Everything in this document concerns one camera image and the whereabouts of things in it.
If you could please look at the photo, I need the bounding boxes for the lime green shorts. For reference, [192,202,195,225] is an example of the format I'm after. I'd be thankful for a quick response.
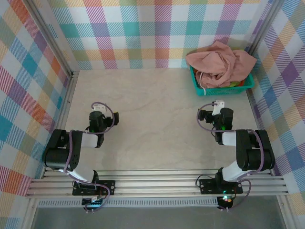
[228,49,245,87]

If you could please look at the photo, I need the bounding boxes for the pink shorts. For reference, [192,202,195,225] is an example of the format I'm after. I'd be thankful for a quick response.
[185,40,258,96]

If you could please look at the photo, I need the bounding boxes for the teal plastic basket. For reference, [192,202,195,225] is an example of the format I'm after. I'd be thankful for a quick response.
[189,64,255,97]

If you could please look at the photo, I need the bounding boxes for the right circuit board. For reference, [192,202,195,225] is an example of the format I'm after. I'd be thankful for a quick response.
[218,195,234,208]

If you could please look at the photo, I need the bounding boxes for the circuit board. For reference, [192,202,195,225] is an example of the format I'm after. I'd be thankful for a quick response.
[218,195,234,208]
[82,197,105,208]

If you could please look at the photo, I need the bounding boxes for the left circuit board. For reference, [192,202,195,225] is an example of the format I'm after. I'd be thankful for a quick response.
[82,197,105,208]

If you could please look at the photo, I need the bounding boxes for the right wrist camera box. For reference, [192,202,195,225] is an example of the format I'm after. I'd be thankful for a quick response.
[199,109,213,124]

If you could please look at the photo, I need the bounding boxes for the aluminium side rail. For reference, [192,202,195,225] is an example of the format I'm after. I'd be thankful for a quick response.
[55,71,80,173]
[245,90,275,175]

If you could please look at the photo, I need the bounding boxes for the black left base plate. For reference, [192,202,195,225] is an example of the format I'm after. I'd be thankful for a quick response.
[72,180,116,197]

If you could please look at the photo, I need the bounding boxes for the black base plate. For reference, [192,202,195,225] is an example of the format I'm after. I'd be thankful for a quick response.
[199,178,244,195]
[72,180,116,197]

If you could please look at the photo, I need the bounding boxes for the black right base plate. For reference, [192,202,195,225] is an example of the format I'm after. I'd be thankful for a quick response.
[199,178,244,195]

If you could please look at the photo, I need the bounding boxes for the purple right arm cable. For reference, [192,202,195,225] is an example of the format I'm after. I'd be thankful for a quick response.
[196,102,265,212]

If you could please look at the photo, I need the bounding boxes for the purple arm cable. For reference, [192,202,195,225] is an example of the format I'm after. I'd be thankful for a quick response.
[63,102,115,213]
[196,102,265,212]

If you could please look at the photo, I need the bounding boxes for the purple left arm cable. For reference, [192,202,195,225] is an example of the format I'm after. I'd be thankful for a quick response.
[63,102,115,213]

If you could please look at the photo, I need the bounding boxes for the aluminium front rail frame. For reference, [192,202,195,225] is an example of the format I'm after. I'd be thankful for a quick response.
[25,168,290,200]

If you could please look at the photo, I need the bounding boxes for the aluminium corner post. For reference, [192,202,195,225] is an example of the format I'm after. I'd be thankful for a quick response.
[244,0,282,62]
[25,0,81,77]

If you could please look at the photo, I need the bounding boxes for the slotted grey cable duct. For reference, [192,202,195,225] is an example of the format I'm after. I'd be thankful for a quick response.
[37,199,220,208]

